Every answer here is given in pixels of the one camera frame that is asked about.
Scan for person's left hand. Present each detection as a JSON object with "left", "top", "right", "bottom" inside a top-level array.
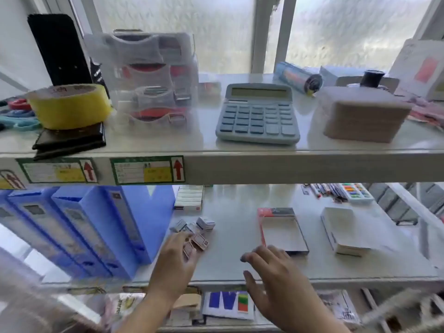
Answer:
[{"left": 147, "top": 232, "right": 200, "bottom": 303}]

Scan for person's right hand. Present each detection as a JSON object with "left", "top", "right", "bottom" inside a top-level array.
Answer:
[{"left": 240, "top": 245, "right": 342, "bottom": 333}]

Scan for person's left forearm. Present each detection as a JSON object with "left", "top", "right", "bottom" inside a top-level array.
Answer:
[{"left": 116, "top": 293, "right": 177, "bottom": 333}]

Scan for person's right forearm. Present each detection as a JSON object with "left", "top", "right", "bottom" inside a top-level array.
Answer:
[{"left": 326, "top": 321, "right": 352, "bottom": 333}]

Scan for small white staple box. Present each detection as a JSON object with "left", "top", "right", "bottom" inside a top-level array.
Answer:
[
  {"left": 196, "top": 216, "right": 216, "bottom": 231},
  {"left": 172, "top": 219, "right": 195, "bottom": 234}
]

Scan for open red and black box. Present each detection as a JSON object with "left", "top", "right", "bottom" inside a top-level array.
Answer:
[{"left": 257, "top": 207, "right": 310, "bottom": 256}]

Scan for white packet with blue print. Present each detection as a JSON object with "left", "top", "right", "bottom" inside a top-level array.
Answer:
[{"left": 202, "top": 291, "right": 256, "bottom": 321}]

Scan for blue file box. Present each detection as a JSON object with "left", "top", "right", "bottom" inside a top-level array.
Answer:
[
  {"left": 51, "top": 186, "right": 140, "bottom": 280},
  {"left": 0, "top": 190, "right": 89, "bottom": 278},
  {"left": 7, "top": 188, "right": 112, "bottom": 278},
  {"left": 103, "top": 185, "right": 176, "bottom": 265}
]

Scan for white lined staple box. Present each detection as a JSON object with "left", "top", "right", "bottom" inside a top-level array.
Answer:
[{"left": 174, "top": 185, "right": 205, "bottom": 212}]

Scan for brown paper packet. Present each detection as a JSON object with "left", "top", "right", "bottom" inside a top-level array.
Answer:
[{"left": 172, "top": 293, "right": 202, "bottom": 312}]

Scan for white paper pad box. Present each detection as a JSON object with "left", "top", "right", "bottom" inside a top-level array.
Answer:
[{"left": 320, "top": 207, "right": 372, "bottom": 258}]

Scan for green bordered shelf label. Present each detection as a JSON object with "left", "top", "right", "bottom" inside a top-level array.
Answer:
[
  {"left": 0, "top": 169, "right": 27, "bottom": 190},
  {"left": 15, "top": 157, "right": 99, "bottom": 184},
  {"left": 110, "top": 155, "right": 186, "bottom": 185}
]

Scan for row of pens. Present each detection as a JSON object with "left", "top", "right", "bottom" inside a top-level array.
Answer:
[{"left": 302, "top": 183, "right": 348, "bottom": 204}]

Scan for white printed plastic packet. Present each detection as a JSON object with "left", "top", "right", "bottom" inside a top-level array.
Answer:
[{"left": 317, "top": 290, "right": 362, "bottom": 326}]

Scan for white metal shelf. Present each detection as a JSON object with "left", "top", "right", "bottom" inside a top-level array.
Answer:
[{"left": 0, "top": 73, "right": 444, "bottom": 333}]

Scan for white packet with yellow print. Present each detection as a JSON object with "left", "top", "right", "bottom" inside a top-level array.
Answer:
[{"left": 104, "top": 293, "right": 146, "bottom": 326}]

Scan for box of colourful index tabs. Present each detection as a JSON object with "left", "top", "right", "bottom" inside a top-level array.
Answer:
[{"left": 337, "top": 183, "right": 375, "bottom": 206}]

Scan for blue desk calculator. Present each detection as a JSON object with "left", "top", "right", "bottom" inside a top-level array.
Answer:
[{"left": 215, "top": 83, "right": 301, "bottom": 145}]

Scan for black leather wallet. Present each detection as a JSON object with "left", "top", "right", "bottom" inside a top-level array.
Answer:
[{"left": 32, "top": 122, "right": 107, "bottom": 161}]

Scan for small red and yellow pack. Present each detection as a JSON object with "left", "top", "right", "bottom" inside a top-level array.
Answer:
[{"left": 198, "top": 80, "right": 222, "bottom": 98}]

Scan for clear plastic drawer organizer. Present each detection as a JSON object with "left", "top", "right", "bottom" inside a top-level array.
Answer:
[{"left": 85, "top": 30, "right": 200, "bottom": 130}]

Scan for stack of beige pads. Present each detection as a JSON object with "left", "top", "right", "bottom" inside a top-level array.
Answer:
[{"left": 317, "top": 86, "right": 413, "bottom": 143}]

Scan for blue cylindrical roll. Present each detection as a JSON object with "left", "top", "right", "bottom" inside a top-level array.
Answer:
[{"left": 274, "top": 61, "right": 324, "bottom": 97}]

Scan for yellow packing tape roll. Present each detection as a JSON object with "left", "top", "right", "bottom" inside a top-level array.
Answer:
[{"left": 27, "top": 83, "right": 112, "bottom": 130}]

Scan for black packet with white print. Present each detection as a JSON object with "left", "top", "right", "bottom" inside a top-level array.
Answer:
[{"left": 89, "top": 57, "right": 110, "bottom": 98}]

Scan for white cardboard box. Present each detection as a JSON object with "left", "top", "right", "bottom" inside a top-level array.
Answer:
[{"left": 319, "top": 65, "right": 365, "bottom": 88}]

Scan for black ink bottle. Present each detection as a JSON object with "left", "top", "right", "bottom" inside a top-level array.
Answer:
[{"left": 360, "top": 70, "right": 386, "bottom": 89}]

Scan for pink paper stack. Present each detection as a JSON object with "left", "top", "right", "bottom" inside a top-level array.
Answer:
[{"left": 407, "top": 96, "right": 444, "bottom": 129}]

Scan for black upright board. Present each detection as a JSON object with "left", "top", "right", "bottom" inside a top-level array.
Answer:
[{"left": 27, "top": 13, "right": 93, "bottom": 86}]

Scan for white card with red patch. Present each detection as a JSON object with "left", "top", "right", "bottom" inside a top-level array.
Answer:
[{"left": 388, "top": 39, "right": 444, "bottom": 101}]

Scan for blue handled scissors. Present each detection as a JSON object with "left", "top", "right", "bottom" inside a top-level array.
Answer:
[{"left": 0, "top": 109, "right": 43, "bottom": 131}]

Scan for red handled scissors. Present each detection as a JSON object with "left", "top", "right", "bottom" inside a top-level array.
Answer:
[{"left": 0, "top": 98, "right": 32, "bottom": 111}]

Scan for white window frame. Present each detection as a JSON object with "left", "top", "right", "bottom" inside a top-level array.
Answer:
[{"left": 68, "top": 0, "right": 444, "bottom": 75}]

